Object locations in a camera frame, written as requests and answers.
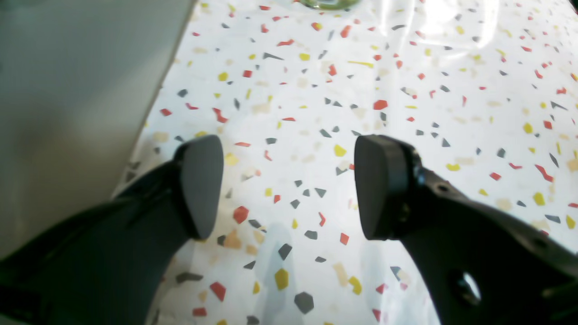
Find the clear glass bottle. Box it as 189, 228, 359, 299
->
295, 0, 361, 11

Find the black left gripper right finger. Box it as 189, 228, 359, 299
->
354, 135, 578, 325

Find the terrazzo pattern tablecloth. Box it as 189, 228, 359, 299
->
120, 0, 578, 325

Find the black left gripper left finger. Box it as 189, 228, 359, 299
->
0, 135, 224, 325

